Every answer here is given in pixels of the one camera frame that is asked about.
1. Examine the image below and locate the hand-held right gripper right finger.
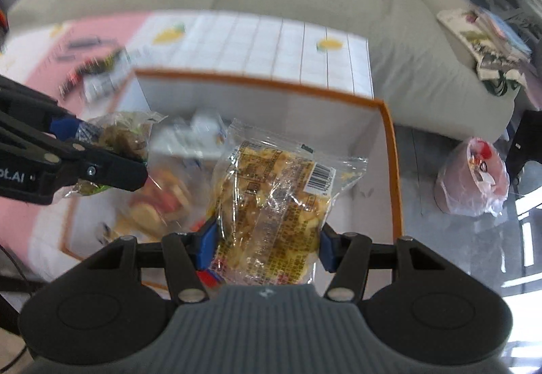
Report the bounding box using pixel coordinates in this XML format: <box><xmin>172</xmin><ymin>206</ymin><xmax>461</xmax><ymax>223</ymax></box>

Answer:
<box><xmin>319</xmin><ymin>225</ymin><xmax>460</xmax><ymax>303</ymax></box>

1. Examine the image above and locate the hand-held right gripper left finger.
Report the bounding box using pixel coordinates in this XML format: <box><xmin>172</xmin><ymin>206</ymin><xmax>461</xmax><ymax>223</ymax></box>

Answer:
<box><xmin>85</xmin><ymin>218</ymin><xmax>217</xmax><ymax>303</ymax></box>

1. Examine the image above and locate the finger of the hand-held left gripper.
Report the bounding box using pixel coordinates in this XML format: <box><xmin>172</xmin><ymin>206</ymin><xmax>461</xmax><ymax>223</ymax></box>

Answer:
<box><xmin>0</xmin><ymin>112</ymin><xmax>149</xmax><ymax>192</ymax></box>
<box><xmin>0</xmin><ymin>75</ymin><xmax>91</xmax><ymax>142</ymax></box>

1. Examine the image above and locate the long red snack packet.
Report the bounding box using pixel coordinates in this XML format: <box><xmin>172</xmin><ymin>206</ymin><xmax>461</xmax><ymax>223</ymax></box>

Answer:
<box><xmin>192</xmin><ymin>219</ymin><xmax>229</xmax><ymax>286</ymax></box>

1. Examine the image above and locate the green pickle snack packet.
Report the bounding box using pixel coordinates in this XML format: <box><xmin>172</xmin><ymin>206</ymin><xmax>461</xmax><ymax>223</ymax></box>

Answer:
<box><xmin>63</xmin><ymin>112</ymin><xmax>168</xmax><ymax>197</ymax></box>

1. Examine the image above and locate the small red bottle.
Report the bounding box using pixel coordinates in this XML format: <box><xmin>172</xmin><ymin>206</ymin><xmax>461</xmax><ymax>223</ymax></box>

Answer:
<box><xmin>57</xmin><ymin>73</ymin><xmax>83</xmax><ymax>97</ymax></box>

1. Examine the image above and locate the dried fruit packet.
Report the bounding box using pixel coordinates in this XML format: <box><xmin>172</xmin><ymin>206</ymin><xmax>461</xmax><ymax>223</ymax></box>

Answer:
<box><xmin>114</xmin><ymin>164</ymin><xmax>212</xmax><ymax>243</ymax></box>

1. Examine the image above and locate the white green clear packet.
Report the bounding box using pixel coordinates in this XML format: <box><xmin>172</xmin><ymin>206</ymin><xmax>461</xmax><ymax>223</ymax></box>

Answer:
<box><xmin>82</xmin><ymin>61</ymin><xmax>132</xmax><ymax>102</ymax></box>

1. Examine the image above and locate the black gold snack packet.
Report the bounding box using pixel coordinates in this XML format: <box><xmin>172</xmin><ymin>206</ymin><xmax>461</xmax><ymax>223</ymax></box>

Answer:
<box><xmin>74</xmin><ymin>54</ymin><xmax>123</xmax><ymax>76</ymax></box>

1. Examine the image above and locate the yellow nut brittle packet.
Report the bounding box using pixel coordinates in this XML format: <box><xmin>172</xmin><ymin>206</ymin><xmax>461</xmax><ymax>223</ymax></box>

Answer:
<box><xmin>209</xmin><ymin>118</ymin><xmax>369</xmax><ymax>286</ymax></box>

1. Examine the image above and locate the white black snack packet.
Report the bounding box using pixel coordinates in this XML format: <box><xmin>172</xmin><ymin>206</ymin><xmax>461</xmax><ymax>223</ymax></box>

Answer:
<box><xmin>152</xmin><ymin>109</ymin><xmax>229</xmax><ymax>172</ymax></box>

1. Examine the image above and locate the orange cardboard box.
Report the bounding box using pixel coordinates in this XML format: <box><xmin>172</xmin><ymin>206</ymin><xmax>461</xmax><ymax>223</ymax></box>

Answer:
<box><xmin>61</xmin><ymin>68</ymin><xmax>404</xmax><ymax>294</ymax></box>

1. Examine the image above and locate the trash bin with pink bag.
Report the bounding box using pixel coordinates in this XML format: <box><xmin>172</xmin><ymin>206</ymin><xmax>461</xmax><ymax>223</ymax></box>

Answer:
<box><xmin>436</xmin><ymin>136</ymin><xmax>511</xmax><ymax>217</ymax></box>

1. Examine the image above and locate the printed tote bag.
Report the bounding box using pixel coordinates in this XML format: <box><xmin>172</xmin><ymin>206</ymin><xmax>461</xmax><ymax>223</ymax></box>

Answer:
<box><xmin>474</xmin><ymin>48</ymin><xmax>530</xmax><ymax>97</ymax></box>

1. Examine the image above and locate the stack of magazines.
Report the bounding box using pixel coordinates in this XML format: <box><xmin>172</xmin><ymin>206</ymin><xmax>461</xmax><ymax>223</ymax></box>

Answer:
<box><xmin>437</xmin><ymin>6</ymin><xmax>532</xmax><ymax>62</ymax></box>

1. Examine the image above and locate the black cable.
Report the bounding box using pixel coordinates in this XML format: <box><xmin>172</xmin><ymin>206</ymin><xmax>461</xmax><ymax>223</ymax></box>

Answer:
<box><xmin>0</xmin><ymin>246</ymin><xmax>35</xmax><ymax>294</ymax></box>

